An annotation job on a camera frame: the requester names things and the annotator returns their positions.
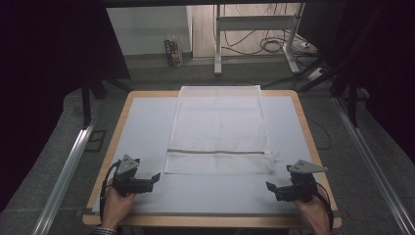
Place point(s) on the white desk frame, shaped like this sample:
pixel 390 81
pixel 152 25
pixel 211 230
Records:
pixel 254 23

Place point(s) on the black curtain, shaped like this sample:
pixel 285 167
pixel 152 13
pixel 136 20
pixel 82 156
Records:
pixel 49 81
pixel 375 58

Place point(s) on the black stand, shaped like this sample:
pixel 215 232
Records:
pixel 352 104
pixel 86 101

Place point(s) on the wooden table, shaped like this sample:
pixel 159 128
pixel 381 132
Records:
pixel 212 221

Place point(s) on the blue bottle pack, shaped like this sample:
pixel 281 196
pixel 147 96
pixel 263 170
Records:
pixel 173 53

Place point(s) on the person's right hand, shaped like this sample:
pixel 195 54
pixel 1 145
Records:
pixel 313 213

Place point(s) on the black floor frame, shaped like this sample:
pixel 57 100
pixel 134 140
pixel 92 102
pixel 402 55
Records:
pixel 96 140

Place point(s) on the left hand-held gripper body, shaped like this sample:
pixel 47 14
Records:
pixel 129 182

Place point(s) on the white cabinet panel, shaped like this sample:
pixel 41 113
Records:
pixel 147 29

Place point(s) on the white mesh laundry bag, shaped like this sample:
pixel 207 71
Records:
pixel 220 130

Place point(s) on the aluminium floor rail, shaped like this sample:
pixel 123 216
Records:
pixel 63 178
pixel 375 169

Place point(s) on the person's left hand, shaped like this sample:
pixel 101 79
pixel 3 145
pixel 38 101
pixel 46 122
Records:
pixel 115 205

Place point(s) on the white table mat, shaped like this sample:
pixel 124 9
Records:
pixel 143 130

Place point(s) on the white power strip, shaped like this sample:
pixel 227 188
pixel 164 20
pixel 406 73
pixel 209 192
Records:
pixel 315 73

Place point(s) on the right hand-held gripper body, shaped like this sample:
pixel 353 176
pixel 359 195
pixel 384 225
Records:
pixel 301 187

